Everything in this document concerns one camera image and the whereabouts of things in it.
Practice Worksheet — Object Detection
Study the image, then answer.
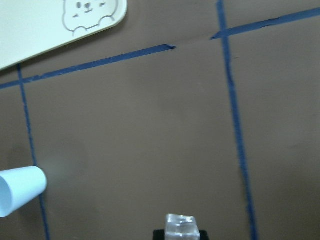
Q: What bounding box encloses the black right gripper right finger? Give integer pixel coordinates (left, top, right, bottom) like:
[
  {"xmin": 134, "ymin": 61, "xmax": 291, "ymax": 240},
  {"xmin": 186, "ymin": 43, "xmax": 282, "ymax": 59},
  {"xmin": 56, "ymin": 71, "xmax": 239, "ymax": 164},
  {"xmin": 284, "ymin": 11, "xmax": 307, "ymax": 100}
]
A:
[{"xmin": 199, "ymin": 230, "xmax": 209, "ymax": 240}]

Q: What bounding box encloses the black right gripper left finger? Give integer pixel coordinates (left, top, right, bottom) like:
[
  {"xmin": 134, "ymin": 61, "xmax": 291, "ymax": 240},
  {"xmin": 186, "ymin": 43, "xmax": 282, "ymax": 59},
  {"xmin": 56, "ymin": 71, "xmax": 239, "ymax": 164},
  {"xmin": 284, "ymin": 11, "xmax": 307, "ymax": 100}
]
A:
[{"xmin": 152, "ymin": 229, "xmax": 165, "ymax": 240}]

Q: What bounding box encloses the clear ice cube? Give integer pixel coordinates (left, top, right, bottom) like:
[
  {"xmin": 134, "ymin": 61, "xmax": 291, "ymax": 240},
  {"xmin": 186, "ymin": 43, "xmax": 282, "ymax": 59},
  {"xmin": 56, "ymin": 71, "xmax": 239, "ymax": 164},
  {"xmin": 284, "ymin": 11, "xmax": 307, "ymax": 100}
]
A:
[{"xmin": 164, "ymin": 213, "xmax": 201, "ymax": 240}]

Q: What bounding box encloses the light blue cup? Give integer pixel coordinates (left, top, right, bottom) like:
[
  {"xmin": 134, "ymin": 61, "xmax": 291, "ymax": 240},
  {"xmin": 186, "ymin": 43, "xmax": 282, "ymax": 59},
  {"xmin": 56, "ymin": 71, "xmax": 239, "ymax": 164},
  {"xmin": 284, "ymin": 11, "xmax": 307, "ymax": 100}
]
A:
[{"xmin": 0, "ymin": 166, "xmax": 48, "ymax": 218}]

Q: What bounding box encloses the cream bear tray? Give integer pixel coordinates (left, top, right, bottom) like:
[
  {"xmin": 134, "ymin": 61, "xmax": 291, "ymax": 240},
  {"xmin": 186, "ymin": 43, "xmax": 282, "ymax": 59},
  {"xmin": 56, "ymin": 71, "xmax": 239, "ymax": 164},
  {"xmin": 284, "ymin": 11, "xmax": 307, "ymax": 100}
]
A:
[{"xmin": 0, "ymin": 0, "xmax": 128, "ymax": 70}]

